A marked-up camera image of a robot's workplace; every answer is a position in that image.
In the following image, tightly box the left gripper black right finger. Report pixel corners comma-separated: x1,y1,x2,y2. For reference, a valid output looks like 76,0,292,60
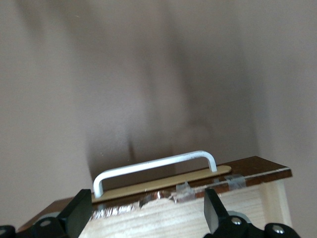
203,188,302,238

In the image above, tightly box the clear tape piece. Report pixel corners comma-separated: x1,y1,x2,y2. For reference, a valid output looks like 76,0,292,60
175,181,197,202
223,174,248,191

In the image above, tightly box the white metal drawer handle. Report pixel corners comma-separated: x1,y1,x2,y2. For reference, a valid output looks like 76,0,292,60
92,150,218,199

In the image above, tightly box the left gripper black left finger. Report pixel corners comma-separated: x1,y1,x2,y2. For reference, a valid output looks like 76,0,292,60
0,188,93,238

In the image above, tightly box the light wooden drawer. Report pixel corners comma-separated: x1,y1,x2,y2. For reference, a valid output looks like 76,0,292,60
16,155,293,238

